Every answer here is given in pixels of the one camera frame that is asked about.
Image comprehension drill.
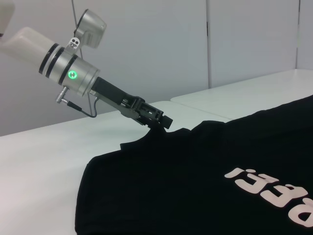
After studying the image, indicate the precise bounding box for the left wrist cable with plug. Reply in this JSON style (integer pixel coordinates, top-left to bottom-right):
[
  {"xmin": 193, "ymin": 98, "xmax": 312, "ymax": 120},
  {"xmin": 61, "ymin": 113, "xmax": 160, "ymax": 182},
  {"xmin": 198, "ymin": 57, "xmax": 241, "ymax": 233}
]
[{"xmin": 54, "ymin": 88, "xmax": 99, "ymax": 118}]

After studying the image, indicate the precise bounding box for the black shirt with white print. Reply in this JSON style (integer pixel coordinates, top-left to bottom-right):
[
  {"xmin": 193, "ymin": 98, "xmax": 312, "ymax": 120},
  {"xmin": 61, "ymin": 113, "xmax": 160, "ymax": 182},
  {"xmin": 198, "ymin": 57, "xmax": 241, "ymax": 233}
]
[{"xmin": 73, "ymin": 94, "xmax": 313, "ymax": 235}]

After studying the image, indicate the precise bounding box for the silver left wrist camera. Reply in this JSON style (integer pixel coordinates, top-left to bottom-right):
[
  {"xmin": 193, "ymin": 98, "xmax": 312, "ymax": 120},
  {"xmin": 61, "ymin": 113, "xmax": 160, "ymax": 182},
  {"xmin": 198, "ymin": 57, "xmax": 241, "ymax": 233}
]
[{"xmin": 65, "ymin": 9, "xmax": 108, "ymax": 53}]

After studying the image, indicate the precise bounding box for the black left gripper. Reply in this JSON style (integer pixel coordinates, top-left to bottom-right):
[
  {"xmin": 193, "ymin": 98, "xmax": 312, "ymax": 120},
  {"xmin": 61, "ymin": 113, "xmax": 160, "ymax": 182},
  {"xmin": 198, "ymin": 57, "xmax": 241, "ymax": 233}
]
[{"xmin": 89, "ymin": 76, "xmax": 174, "ymax": 130}]

